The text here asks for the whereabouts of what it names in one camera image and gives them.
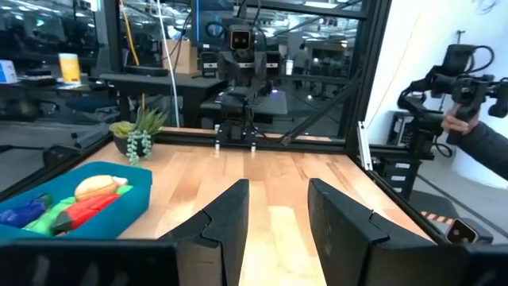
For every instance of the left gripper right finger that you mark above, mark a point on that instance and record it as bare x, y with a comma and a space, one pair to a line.
349, 246

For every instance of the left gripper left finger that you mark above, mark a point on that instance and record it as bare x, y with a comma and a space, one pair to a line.
214, 246

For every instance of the tan toy potato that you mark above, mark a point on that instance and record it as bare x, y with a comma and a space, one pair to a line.
95, 186

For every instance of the red toy chili pepper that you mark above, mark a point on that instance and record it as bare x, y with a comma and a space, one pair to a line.
85, 210

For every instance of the green toy cucumber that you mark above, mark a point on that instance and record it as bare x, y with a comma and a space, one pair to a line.
45, 222

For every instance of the purple toy eggplant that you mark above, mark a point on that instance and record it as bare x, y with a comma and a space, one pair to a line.
21, 212

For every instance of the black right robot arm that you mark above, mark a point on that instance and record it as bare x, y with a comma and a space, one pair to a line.
238, 107

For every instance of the person's forearm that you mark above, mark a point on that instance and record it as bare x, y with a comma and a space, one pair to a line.
486, 149

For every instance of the blue plastic tupperware container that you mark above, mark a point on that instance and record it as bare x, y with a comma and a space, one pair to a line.
115, 216

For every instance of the brown cardboard box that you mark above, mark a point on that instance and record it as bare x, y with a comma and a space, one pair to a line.
180, 57

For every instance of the white rod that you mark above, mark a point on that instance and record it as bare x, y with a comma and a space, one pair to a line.
168, 63

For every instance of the black equipment case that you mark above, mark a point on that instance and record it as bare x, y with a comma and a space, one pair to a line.
401, 176

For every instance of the hazard-striped black floor mat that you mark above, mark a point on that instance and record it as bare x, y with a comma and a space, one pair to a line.
436, 206

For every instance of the potted artificial green plant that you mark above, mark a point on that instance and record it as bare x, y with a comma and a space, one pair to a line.
139, 127

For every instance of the black electronics box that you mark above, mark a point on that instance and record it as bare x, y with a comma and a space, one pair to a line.
399, 127

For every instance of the person's hand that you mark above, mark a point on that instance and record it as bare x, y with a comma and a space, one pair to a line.
456, 123

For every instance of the yellow and white box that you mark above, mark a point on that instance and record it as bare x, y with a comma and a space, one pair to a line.
70, 68

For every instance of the black stand base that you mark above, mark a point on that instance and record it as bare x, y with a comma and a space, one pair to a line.
59, 153

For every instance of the blue and white box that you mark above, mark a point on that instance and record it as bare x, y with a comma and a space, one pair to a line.
8, 71

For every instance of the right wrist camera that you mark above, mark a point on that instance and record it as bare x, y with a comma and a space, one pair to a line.
240, 38

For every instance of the silver aluminium bracket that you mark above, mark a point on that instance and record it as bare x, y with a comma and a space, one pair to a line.
364, 147

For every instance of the small black camera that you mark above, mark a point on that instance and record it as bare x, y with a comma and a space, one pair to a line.
460, 231

